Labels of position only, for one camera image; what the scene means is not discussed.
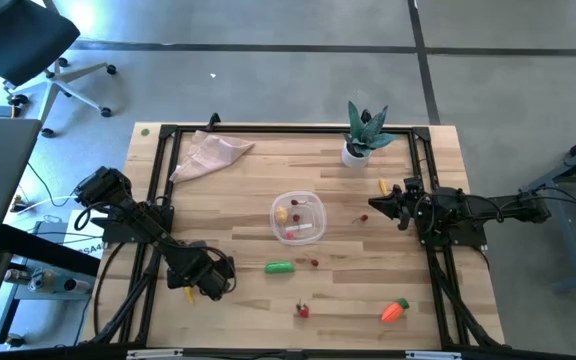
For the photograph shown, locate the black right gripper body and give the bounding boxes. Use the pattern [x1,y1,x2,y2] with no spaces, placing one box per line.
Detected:
[391,178,425,231]

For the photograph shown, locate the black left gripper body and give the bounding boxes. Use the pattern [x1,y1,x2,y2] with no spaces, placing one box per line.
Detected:
[166,242,237,302]

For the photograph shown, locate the orange toy carrot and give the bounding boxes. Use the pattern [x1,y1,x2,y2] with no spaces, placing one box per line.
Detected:
[380,297,411,324]

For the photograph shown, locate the clear plastic tupperware container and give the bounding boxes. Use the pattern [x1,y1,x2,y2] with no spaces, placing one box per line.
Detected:
[269,190,328,246]

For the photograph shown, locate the green plant in white pot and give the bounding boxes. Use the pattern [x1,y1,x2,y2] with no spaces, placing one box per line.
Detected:
[340,100,398,169]

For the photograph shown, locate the light cloth napkin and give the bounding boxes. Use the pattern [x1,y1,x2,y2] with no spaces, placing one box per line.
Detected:
[168,129,256,184]

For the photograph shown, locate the small white cylinder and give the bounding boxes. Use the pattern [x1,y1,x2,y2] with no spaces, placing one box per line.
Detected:
[62,277,93,294]

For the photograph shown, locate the white paper sign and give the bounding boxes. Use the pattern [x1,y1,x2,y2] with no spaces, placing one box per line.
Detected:
[62,208,110,260]

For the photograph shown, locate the black desk leg bar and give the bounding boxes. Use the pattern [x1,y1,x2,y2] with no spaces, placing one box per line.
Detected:
[0,224,102,279]

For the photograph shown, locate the grey blue metal cart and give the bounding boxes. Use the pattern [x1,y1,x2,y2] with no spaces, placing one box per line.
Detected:
[517,124,576,294]

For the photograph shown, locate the black office chair white base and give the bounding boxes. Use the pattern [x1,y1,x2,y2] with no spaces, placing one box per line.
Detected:
[0,0,119,139]

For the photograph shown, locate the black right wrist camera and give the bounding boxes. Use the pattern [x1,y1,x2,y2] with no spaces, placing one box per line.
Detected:
[403,177,424,200]

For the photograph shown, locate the white frame bracket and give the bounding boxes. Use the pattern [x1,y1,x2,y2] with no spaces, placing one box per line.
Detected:
[126,349,184,360]
[405,350,463,360]

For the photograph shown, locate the black aluminium table frame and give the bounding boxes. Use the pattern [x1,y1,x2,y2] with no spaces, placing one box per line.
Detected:
[87,123,507,351]

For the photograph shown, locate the white floor cable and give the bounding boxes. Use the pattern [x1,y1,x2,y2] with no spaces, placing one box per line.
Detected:
[17,194,80,214]

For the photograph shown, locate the black floor cable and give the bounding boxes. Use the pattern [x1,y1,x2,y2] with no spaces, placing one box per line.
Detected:
[26,160,77,209]

